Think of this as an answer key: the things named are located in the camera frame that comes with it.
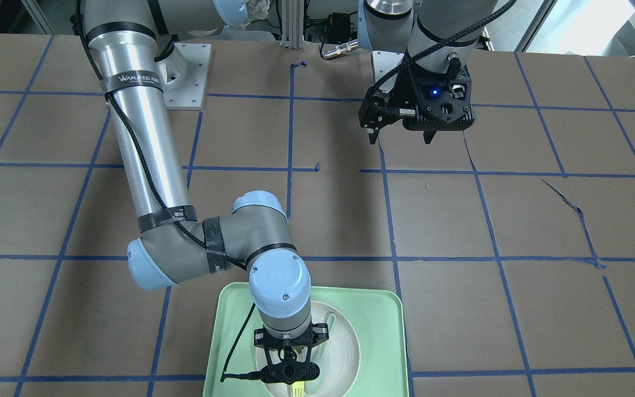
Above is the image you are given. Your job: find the cream round plate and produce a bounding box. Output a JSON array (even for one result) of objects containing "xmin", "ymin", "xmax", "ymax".
[{"xmin": 255, "ymin": 301, "xmax": 361, "ymax": 397}]

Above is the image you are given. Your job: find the pale green plastic spoon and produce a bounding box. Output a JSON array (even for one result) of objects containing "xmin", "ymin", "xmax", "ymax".
[{"xmin": 305, "ymin": 312, "xmax": 336, "ymax": 395}]

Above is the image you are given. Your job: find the green plastic tray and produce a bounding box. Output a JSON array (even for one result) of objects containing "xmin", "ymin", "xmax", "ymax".
[{"xmin": 202, "ymin": 282, "xmax": 408, "ymax": 396}]

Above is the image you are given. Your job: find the yellow plastic fork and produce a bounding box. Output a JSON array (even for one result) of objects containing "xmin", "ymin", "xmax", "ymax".
[{"xmin": 289, "ymin": 382, "xmax": 305, "ymax": 397}]

